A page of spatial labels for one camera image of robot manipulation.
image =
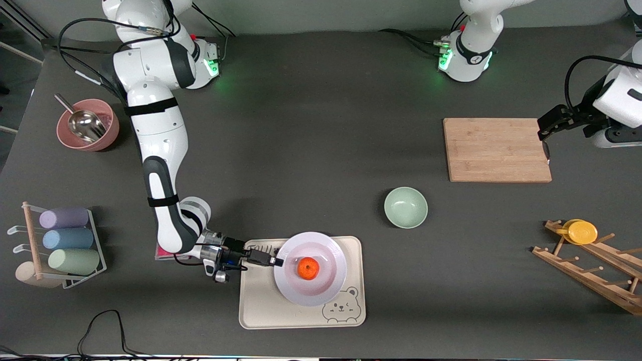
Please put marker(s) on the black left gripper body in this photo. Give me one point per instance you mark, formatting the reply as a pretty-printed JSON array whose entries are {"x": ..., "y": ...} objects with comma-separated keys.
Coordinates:
[{"x": 577, "y": 115}]

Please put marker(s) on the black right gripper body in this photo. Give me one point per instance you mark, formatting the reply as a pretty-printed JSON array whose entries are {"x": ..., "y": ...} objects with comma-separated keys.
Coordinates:
[{"x": 233, "y": 254}]

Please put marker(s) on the orange fruit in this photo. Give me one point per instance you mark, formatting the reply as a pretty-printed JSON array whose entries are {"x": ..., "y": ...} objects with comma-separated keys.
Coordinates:
[{"x": 308, "y": 268}]

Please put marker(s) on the white round plate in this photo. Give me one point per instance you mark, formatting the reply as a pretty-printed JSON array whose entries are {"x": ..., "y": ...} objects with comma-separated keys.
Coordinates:
[{"x": 321, "y": 291}]

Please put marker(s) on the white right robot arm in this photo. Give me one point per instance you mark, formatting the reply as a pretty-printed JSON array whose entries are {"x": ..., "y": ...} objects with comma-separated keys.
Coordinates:
[{"x": 160, "y": 135}]

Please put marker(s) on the beige bear print tray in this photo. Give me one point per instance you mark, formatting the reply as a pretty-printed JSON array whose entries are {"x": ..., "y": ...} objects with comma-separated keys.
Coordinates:
[{"x": 261, "y": 306}]

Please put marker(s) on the wooden cutting board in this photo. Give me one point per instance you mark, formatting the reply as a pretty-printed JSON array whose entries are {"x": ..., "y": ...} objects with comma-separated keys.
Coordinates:
[{"x": 496, "y": 150}]

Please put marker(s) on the pink folded cloth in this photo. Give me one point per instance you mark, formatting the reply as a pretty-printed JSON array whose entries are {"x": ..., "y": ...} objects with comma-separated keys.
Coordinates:
[{"x": 159, "y": 255}]

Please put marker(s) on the yellow mug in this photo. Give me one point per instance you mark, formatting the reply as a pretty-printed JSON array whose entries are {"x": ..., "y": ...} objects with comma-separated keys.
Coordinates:
[{"x": 582, "y": 232}]

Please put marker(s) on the light green bowl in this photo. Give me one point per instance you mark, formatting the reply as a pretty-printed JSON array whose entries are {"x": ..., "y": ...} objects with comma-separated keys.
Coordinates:
[{"x": 406, "y": 207}]

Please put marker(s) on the wooden peg mug rack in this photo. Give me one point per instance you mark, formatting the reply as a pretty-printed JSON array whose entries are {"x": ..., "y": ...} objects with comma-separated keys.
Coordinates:
[{"x": 592, "y": 281}]

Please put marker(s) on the green cup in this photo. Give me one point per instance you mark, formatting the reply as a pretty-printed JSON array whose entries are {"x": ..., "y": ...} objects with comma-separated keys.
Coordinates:
[{"x": 74, "y": 261}]

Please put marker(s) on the blue cup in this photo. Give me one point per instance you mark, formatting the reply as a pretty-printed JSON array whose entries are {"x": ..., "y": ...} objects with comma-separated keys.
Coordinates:
[{"x": 67, "y": 238}]

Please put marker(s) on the pink bowl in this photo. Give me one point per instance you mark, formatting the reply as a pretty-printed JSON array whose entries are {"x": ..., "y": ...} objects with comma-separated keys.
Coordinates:
[{"x": 110, "y": 133}]

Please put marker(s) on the purple cup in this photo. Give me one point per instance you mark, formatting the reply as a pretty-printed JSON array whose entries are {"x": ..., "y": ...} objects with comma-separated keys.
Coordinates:
[{"x": 64, "y": 218}]

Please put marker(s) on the metal scoop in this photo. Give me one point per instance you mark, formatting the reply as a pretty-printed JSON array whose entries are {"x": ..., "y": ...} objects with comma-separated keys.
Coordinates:
[{"x": 88, "y": 125}]

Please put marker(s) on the beige cup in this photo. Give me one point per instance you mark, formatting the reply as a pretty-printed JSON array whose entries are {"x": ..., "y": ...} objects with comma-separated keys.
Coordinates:
[{"x": 25, "y": 273}]

